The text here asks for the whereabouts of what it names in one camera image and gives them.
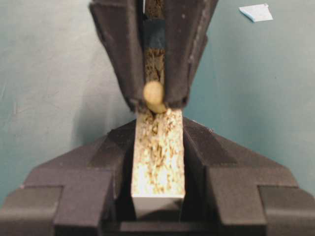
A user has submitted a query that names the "small wooden dowel rod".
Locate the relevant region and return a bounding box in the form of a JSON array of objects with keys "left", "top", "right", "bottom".
[{"left": 143, "top": 81, "right": 166, "bottom": 114}]

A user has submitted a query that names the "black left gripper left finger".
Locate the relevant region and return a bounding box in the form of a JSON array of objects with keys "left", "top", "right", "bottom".
[{"left": 0, "top": 121, "right": 135, "bottom": 236}]

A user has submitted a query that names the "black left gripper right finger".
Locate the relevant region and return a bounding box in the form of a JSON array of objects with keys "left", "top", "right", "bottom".
[{"left": 183, "top": 118, "right": 315, "bottom": 236}]

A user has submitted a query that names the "blue tape marker centre-right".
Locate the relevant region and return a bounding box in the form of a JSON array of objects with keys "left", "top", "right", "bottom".
[{"left": 239, "top": 3, "right": 273, "bottom": 23}]

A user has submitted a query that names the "white wooden board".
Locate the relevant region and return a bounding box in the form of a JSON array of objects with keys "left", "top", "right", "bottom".
[{"left": 131, "top": 0, "right": 185, "bottom": 221}]

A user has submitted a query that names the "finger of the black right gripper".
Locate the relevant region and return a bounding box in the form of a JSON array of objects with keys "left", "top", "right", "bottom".
[
  {"left": 89, "top": 0, "right": 146, "bottom": 112},
  {"left": 164, "top": 0, "right": 218, "bottom": 109}
]

